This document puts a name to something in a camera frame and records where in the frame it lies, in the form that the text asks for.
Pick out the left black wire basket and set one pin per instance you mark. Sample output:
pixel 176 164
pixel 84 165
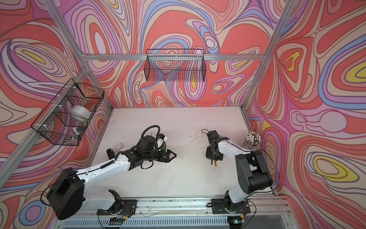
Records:
pixel 69 114

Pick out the silver tape roll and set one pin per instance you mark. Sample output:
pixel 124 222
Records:
pixel 80 113

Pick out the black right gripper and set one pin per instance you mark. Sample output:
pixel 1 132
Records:
pixel 208 155

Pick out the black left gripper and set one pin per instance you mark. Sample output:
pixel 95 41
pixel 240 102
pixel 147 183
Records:
pixel 167 159

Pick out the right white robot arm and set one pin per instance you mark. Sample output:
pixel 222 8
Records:
pixel 252 171

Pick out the black wire basket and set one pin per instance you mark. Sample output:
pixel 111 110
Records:
pixel 175 65
pixel 69 114

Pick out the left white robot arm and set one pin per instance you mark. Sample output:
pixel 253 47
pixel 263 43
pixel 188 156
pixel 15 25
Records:
pixel 69 194

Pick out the back black wire basket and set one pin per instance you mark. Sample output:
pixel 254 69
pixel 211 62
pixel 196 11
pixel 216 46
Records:
pixel 175 65

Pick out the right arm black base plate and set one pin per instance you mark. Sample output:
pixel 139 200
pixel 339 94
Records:
pixel 226 206

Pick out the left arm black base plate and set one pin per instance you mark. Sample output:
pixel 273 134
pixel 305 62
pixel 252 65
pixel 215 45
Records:
pixel 125 207

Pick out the aluminium frame corner post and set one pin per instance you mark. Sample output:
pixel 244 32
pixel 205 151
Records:
pixel 67 35

